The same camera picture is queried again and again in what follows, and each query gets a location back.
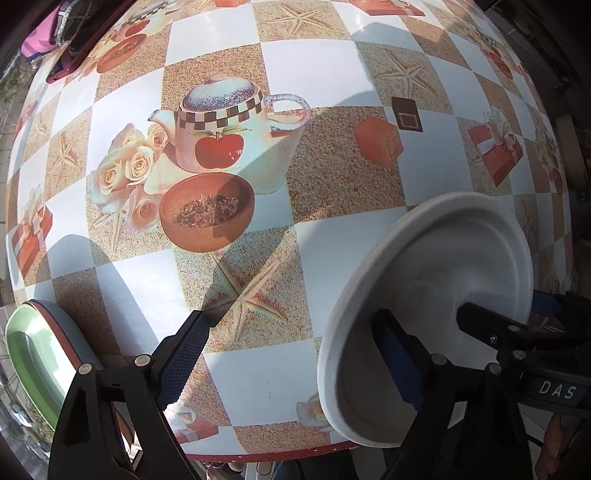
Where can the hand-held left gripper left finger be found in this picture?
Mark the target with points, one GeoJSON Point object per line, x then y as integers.
{"type": "Point", "coordinates": [182, 364]}

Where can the green bowl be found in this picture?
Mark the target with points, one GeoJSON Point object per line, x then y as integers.
{"type": "Point", "coordinates": [32, 355]}

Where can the person's right forearm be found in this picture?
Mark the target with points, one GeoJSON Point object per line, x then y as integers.
{"type": "Point", "coordinates": [561, 443]}

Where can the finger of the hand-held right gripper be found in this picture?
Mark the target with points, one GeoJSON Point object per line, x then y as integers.
{"type": "Point", "coordinates": [485, 318]}
{"type": "Point", "coordinates": [549, 302]}

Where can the printed tablecloth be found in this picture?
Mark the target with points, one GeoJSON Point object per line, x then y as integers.
{"type": "Point", "coordinates": [300, 69]}

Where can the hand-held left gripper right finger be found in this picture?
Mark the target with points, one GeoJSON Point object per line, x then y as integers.
{"type": "Point", "coordinates": [399, 364]}

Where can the wooden board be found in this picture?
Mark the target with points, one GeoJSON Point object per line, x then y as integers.
{"type": "Point", "coordinates": [570, 138]}

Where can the pink cloth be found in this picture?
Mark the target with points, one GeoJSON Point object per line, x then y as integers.
{"type": "Point", "coordinates": [39, 41]}

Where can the dark red tray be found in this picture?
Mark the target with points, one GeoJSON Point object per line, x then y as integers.
{"type": "Point", "coordinates": [83, 41]}

